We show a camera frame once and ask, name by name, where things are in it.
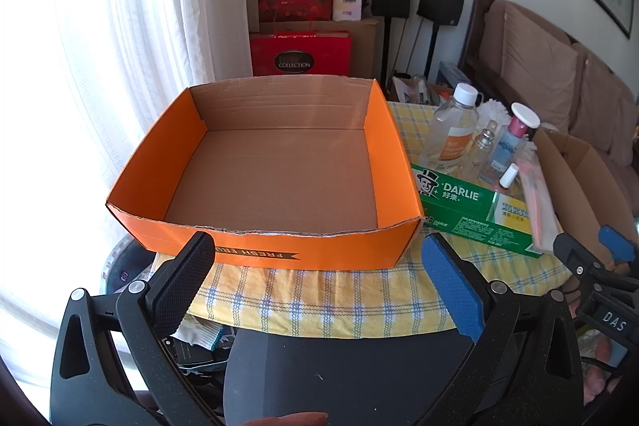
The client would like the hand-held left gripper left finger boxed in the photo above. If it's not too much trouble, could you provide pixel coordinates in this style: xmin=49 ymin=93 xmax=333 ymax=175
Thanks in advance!
xmin=50 ymin=231 xmax=225 ymax=426

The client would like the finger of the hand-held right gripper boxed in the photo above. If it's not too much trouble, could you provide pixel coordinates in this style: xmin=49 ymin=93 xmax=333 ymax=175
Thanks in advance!
xmin=598 ymin=225 xmax=639 ymax=279
xmin=553 ymin=231 xmax=607 ymax=279

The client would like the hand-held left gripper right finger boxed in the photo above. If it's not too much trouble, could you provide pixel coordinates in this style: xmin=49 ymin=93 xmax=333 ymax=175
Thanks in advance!
xmin=422 ymin=232 xmax=585 ymax=426

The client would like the pink toothbrush pack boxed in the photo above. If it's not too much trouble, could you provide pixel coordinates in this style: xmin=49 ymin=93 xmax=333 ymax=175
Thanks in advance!
xmin=514 ymin=154 xmax=562 ymax=252

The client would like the green toothpaste box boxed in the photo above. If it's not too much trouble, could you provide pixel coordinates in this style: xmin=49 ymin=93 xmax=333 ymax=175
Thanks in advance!
xmin=410 ymin=165 xmax=550 ymax=260

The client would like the orange cardboard box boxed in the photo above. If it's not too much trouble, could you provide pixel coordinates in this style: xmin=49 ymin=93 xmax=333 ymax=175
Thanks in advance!
xmin=105 ymin=75 xmax=425 ymax=272

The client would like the small nail polish bottle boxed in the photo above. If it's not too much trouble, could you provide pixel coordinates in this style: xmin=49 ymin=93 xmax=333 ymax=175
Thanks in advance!
xmin=496 ymin=164 xmax=520 ymax=196

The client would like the person's right hand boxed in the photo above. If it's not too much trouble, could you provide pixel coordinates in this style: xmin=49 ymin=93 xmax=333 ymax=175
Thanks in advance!
xmin=581 ymin=336 xmax=625 ymax=407

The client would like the person's left hand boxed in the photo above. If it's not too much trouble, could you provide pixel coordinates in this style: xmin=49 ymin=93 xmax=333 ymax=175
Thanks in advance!
xmin=238 ymin=412 xmax=329 ymax=426

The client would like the small brown cardboard box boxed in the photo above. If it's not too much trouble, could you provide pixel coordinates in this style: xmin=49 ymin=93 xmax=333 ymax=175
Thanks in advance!
xmin=532 ymin=127 xmax=639 ymax=267

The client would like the blue bottle with pink neck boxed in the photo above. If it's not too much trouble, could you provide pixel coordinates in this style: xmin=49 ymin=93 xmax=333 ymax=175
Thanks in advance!
xmin=479 ymin=103 xmax=542 ymax=190

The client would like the yellow checked tablecloth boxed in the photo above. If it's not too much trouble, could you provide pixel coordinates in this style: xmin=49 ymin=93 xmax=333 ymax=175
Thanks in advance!
xmin=185 ymin=99 xmax=575 ymax=339

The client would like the small glass spray bottle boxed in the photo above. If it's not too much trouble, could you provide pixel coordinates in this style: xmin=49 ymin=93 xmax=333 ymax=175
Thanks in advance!
xmin=462 ymin=119 xmax=500 ymax=180

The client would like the black chair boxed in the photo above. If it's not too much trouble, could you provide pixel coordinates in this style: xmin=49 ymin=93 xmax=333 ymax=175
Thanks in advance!
xmin=222 ymin=326 xmax=475 ymax=426

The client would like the clear bottle with white cap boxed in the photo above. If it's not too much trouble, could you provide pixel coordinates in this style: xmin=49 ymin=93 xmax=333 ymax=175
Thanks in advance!
xmin=424 ymin=84 xmax=480 ymax=174

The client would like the white fluffy duster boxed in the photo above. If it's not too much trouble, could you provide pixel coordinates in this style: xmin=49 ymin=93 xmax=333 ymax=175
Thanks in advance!
xmin=476 ymin=99 xmax=515 ymax=127

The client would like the brown sofa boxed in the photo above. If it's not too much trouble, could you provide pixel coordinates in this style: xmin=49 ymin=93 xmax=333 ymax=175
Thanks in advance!
xmin=462 ymin=0 xmax=639 ymax=207

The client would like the clear plastic bag of items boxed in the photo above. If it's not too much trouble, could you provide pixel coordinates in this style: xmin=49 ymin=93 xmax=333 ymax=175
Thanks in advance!
xmin=392 ymin=75 xmax=431 ymax=105

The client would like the pale blue box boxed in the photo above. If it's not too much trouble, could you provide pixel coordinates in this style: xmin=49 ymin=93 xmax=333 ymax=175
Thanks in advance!
xmin=438 ymin=61 xmax=472 ymax=88

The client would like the red gift box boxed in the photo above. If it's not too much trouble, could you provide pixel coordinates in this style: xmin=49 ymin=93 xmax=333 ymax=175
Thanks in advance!
xmin=250 ymin=31 xmax=351 ymax=77

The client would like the black speaker stand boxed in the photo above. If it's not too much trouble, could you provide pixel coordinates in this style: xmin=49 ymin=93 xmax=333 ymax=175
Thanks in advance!
xmin=380 ymin=17 xmax=401 ymax=88
xmin=423 ymin=21 xmax=441 ymax=82

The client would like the large brown cardboard box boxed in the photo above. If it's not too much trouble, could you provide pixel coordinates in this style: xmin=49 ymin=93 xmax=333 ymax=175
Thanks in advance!
xmin=260 ymin=18 xmax=385 ymax=87

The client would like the white curtain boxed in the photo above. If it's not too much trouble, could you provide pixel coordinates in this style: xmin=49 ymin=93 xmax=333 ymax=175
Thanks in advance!
xmin=0 ymin=0 xmax=255 ymax=399

